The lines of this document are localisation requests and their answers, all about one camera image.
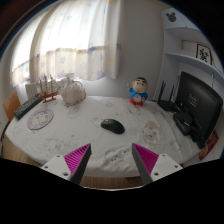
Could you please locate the cartoon boy figurine clock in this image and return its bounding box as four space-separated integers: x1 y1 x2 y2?
126 76 150 108

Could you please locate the black router with antennas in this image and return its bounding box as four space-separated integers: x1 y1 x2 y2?
155 79 183 113

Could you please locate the white cartoon-print tablecloth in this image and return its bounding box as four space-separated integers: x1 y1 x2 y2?
3 94 204 178

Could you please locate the wooden model sailing ship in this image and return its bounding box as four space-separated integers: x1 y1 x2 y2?
37 73 61 104

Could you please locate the red packet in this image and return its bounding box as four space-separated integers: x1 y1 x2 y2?
198 129 220 162

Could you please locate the small black box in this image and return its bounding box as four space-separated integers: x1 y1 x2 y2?
172 110 196 136

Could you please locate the black monitor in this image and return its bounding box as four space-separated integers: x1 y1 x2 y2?
174 70 224 150

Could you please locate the wooden chair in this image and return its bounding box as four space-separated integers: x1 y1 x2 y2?
2 90 22 123

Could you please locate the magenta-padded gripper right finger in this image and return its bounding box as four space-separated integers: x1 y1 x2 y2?
131 142 184 186

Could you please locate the large white conch shell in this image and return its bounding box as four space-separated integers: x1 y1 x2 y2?
60 76 88 108

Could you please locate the white wall shelf unit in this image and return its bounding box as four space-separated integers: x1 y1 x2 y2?
159 7 224 88

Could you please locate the black computer mouse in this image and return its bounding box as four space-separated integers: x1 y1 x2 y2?
100 118 126 135

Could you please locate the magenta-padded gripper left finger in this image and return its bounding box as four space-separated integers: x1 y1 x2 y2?
40 143 93 186

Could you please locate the white star-print curtain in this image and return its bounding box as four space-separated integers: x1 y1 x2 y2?
9 0 123 88

